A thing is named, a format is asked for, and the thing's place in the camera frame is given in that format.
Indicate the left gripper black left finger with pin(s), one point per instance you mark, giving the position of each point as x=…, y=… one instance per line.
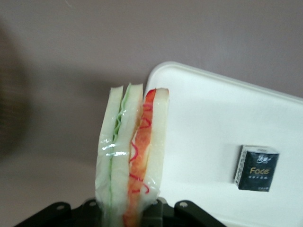
x=59, y=215

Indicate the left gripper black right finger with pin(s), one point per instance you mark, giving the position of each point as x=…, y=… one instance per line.
x=189, y=215

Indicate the triangle sandwich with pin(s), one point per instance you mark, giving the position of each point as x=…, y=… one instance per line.
x=118, y=170

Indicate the beige plastic tray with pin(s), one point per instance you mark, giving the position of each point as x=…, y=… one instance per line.
x=203, y=118

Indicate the black tissue pack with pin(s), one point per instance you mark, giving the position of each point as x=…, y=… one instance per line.
x=258, y=170

